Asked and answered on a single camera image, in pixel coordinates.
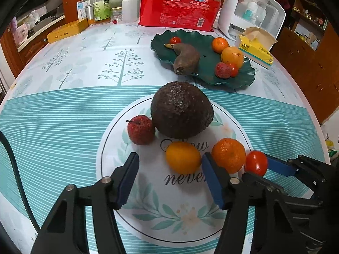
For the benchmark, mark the wooden shelf with small items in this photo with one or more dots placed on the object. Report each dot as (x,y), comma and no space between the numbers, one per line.
(308,8)

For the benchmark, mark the white clear-lid organizer box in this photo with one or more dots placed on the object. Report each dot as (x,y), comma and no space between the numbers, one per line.
(233,5)

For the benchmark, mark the dark brown avocado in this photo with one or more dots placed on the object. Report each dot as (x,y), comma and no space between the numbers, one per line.
(180,111)

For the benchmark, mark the small metal can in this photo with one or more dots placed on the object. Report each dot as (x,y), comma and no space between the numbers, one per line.
(90,16)

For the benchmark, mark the yellow flat tin box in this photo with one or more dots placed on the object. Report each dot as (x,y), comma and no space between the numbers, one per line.
(66,31)

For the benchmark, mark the wooden kitchen counter cabinet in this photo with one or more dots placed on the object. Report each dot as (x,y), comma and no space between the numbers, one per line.
(29,39)

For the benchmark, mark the brown sweet potato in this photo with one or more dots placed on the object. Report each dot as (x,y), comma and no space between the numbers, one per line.
(186,58)

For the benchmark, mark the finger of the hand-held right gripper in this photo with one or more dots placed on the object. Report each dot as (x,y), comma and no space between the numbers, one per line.
(280,165)
(294,191)

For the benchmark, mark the red bumpy hawthorn fruit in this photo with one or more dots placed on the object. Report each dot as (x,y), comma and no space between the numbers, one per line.
(140,131)
(222,70)

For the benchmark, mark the brown wooden side cabinet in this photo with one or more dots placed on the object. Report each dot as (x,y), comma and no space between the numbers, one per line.
(312,71)

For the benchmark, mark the orange mandarin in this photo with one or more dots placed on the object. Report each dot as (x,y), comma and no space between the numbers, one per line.
(220,45)
(229,154)

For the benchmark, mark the plain white bottle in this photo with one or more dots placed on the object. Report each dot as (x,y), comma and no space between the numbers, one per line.
(261,12)

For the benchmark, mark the red cherry tomato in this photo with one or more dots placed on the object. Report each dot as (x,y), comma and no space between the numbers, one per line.
(256,162)
(174,40)
(234,69)

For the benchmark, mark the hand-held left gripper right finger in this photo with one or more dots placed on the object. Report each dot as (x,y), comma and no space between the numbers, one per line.
(213,182)

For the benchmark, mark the small glass jar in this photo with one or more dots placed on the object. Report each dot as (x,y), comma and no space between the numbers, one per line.
(117,14)

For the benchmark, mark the green-label glass bottle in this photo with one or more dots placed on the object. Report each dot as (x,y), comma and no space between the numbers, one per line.
(102,8)

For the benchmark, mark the white squeeze wash bottle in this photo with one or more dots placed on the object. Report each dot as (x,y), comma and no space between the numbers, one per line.
(130,8)

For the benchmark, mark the dark green scalloped plate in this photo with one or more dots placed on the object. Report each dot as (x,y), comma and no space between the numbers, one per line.
(206,66)

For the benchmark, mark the large yellow orange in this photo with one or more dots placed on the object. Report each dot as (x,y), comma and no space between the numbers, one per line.
(232,57)

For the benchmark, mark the white teal-label bottle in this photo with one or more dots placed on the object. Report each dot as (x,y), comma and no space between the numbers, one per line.
(249,9)

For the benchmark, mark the small yellow orange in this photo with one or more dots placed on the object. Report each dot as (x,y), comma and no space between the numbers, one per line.
(182,157)

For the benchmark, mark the small white carton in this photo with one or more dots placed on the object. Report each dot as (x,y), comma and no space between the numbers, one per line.
(82,9)

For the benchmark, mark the yellow tissue box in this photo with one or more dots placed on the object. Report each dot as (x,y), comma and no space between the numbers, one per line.
(261,51)

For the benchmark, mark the red paper cup package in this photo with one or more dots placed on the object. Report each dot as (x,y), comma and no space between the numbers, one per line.
(180,13)

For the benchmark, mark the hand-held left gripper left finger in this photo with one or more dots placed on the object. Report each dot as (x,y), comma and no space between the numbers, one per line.
(127,180)

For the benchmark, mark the white round plate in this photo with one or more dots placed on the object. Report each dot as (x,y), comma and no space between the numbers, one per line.
(148,209)

